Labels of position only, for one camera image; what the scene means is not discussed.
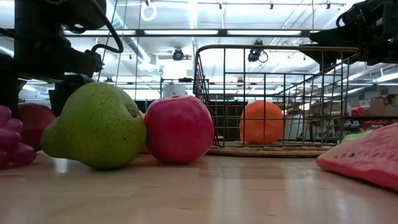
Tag purple grape bunch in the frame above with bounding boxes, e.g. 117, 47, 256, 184
0, 105, 38, 170

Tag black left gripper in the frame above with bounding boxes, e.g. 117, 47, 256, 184
0, 0, 96, 121

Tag bronze wire basket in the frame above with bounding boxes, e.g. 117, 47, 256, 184
192, 44, 361, 149

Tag green pear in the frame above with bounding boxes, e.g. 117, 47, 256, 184
40, 81, 147, 170

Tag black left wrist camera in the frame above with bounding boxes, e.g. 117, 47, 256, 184
65, 45, 104, 81

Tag cardboard boxes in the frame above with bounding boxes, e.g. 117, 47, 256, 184
369, 95, 398, 118

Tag black camera with cable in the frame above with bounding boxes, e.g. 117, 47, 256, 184
247, 39, 269, 63

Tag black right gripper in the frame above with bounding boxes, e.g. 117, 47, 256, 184
298, 0, 386, 72

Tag white cylindrical container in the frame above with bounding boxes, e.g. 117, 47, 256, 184
162, 83, 187, 99

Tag shelf with red bins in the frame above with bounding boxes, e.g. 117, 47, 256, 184
345, 105, 398, 131

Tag orange fruit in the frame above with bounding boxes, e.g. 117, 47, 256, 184
238, 100, 285, 146

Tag black overhead rig beam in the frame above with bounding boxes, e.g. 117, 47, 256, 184
63, 29, 312, 37

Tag round woven placemat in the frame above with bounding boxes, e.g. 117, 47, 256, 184
206, 144, 335, 159

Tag white hanging ring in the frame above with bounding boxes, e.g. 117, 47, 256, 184
140, 0, 158, 22

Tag round black overhead camera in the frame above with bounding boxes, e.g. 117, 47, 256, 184
172, 48, 185, 62

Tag red apple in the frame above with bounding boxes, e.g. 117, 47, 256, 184
143, 95, 215, 165

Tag watermelon slice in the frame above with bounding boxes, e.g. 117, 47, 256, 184
315, 123, 398, 192

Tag dark red pomegranate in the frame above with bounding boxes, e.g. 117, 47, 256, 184
17, 103, 57, 149

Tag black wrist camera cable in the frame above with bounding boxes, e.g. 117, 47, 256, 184
88, 0, 124, 54

